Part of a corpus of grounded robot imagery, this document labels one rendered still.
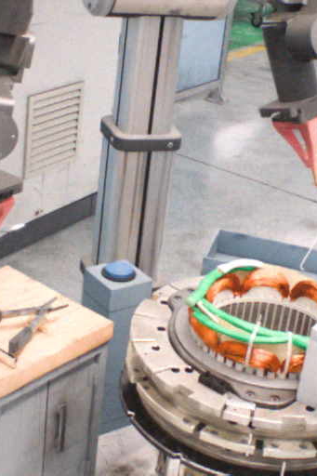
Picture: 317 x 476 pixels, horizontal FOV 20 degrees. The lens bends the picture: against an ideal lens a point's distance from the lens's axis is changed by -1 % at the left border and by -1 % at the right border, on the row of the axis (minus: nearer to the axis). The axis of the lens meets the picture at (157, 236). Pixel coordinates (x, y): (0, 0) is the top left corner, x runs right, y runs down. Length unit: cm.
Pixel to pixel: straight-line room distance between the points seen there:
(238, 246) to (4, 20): 61
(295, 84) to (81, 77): 243
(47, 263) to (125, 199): 211
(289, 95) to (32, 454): 56
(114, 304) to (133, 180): 24
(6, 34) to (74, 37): 253
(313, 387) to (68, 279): 253
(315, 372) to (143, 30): 62
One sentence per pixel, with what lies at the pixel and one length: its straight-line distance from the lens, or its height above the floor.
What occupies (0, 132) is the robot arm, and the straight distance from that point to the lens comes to 93.
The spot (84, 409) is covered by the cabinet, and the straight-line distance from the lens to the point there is 118.
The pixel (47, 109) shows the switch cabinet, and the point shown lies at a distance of 347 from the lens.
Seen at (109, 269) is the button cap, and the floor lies 104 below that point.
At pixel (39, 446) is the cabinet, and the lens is 115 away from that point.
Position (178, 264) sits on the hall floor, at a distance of 363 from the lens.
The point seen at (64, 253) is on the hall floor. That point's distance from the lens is 363.
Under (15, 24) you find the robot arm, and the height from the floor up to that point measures 143.
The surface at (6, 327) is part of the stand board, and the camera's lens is 110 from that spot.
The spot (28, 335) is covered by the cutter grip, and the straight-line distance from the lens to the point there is 104.
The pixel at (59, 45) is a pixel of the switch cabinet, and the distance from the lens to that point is 345.
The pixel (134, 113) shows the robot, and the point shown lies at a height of 121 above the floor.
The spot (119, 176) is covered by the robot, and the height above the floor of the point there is 111.
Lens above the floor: 165
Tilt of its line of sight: 25 degrees down
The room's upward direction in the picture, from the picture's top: 7 degrees clockwise
